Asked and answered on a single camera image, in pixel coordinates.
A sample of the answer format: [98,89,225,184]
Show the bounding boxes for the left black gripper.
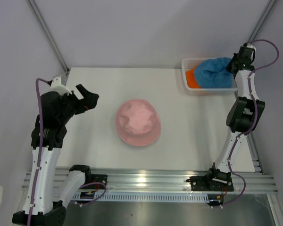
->
[58,84,99,124]

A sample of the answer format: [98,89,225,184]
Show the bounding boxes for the blue bucket hat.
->
[194,57,233,89]

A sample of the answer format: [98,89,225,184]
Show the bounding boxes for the pink bucket hat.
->
[115,99,161,146]

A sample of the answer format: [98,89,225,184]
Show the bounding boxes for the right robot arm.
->
[205,44,265,191]

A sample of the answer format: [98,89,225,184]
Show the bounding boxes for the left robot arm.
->
[12,84,99,226]

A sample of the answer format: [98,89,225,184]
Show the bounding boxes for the orange bucket hat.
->
[185,67,201,89]

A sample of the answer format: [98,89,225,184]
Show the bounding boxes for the white plastic basket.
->
[181,57,238,96]

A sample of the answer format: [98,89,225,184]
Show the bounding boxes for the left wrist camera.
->
[49,77,73,96]

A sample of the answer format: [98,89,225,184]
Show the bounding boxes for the right aluminium corner post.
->
[247,0,280,42]

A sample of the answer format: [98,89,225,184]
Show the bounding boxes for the aluminium corner post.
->
[247,0,280,42]
[26,0,70,74]

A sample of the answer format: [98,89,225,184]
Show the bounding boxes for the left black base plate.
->
[84,174,108,190]

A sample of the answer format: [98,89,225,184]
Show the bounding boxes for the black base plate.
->
[84,174,108,190]
[186,176,234,192]

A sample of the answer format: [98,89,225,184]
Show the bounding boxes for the aluminium mounting rail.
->
[21,167,279,195]

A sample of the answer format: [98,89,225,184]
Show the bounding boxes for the left aluminium corner post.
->
[26,0,70,74]

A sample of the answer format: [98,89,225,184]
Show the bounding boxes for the white slotted cable duct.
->
[72,192,209,203]

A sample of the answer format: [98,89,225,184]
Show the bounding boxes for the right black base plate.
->
[186,176,234,192]

